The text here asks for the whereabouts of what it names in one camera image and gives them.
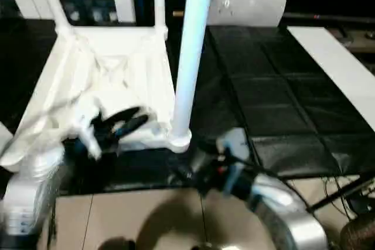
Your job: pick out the white plastic table top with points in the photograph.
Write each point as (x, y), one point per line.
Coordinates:
(102, 71)

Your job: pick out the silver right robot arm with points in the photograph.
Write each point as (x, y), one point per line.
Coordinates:
(287, 212)

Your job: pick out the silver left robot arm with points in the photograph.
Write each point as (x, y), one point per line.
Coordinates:
(29, 179)

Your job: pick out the black work mat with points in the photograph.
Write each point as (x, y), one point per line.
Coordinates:
(278, 86)

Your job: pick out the small yellow label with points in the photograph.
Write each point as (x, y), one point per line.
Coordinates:
(177, 13)

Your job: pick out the black stand rod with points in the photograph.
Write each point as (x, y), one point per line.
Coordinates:
(340, 193)

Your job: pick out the grey cushion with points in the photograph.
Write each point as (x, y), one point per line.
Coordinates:
(252, 4)

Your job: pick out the white flat board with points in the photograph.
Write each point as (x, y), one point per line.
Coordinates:
(337, 62)

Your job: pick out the brown woven basket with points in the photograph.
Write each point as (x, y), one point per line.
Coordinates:
(357, 232)

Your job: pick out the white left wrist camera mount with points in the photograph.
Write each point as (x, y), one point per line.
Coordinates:
(88, 124)

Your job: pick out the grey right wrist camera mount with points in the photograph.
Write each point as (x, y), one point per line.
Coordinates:
(234, 141)

